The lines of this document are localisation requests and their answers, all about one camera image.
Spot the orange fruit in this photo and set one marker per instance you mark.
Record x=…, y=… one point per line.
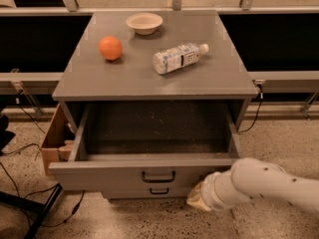
x=110, y=48

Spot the black stand base left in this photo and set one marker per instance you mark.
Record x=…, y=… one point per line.
x=41, y=210

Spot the beige bowl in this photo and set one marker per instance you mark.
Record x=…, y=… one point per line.
x=144, y=23

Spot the metal guard rail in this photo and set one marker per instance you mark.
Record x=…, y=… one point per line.
x=159, y=4

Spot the grey drawer cabinet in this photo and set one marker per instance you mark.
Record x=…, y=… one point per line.
x=218, y=75

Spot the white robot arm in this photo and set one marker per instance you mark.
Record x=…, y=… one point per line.
x=250, y=178

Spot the grey drawer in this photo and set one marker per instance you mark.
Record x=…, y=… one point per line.
x=149, y=192
x=117, y=141

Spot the foam-covered gripper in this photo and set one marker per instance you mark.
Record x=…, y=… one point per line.
x=209, y=192

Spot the cardboard box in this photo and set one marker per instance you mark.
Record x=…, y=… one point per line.
x=58, y=141

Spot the grey middle drawer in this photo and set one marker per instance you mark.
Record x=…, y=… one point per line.
x=149, y=192

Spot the grey top drawer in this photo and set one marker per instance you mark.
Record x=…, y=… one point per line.
x=117, y=141

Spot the black top drawer handle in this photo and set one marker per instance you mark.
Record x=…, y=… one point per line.
x=158, y=178

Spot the clear plastic water bottle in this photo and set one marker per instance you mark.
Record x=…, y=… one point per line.
x=178, y=57

